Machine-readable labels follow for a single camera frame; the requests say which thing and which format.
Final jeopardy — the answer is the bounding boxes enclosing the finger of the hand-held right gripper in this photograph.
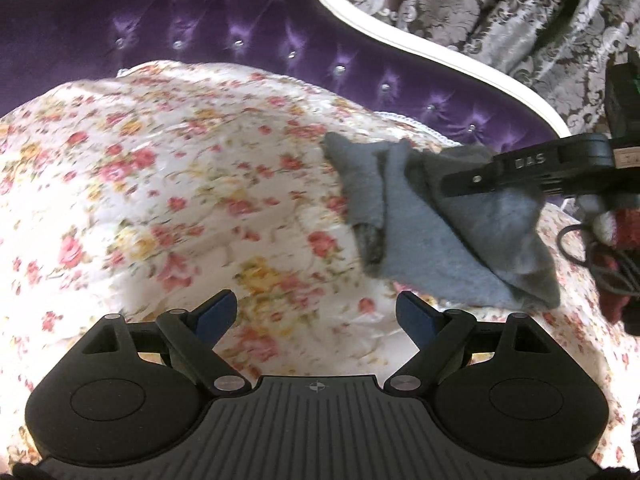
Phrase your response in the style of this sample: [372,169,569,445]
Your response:
[442,132,615,199]

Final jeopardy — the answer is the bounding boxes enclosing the brown silver damask curtain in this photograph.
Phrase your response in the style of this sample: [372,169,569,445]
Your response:
[320,0,640,138]

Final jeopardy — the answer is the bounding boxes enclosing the grey argyle knit sweater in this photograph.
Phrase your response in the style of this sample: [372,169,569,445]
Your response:
[322,131,562,312]

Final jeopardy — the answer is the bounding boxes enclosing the purple velvet cushion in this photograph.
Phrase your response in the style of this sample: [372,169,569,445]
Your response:
[0,0,132,117]

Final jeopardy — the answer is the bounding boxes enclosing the floral quilted blanket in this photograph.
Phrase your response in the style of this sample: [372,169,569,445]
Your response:
[0,60,640,480]

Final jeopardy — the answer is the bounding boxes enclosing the person's right forearm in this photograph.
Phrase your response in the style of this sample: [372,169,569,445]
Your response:
[575,194,640,337]

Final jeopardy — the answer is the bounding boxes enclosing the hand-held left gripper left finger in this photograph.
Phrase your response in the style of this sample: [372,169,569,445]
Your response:
[81,289,254,397]

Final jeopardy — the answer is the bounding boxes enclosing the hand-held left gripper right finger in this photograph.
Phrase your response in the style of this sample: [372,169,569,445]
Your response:
[383,290,552,395]

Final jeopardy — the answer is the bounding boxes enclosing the black cable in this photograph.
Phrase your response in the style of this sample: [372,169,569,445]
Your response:
[556,222,640,311]

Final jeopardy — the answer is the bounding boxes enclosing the purple tufted headboard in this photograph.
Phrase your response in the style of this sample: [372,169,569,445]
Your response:
[0,0,575,153]

